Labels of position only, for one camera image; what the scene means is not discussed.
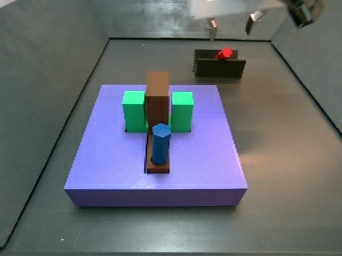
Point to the purple board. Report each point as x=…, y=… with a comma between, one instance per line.
x=108, y=177

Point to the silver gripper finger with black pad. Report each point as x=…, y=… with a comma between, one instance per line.
x=211, y=28

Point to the green block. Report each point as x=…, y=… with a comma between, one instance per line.
x=133, y=110
x=181, y=108

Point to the brown tall block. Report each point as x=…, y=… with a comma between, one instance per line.
x=156, y=113

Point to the red peg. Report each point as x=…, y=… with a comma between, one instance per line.
x=224, y=54

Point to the blue hexagonal peg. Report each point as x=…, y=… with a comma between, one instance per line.
x=160, y=143

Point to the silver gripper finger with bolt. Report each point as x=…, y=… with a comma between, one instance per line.
x=253, y=18

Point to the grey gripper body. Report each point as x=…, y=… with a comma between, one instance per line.
x=201, y=9

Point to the black angled holder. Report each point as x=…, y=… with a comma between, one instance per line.
x=208, y=66

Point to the left green block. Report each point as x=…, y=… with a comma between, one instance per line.
x=133, y=110

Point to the right green block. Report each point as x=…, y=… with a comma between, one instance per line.
x=181, y=108

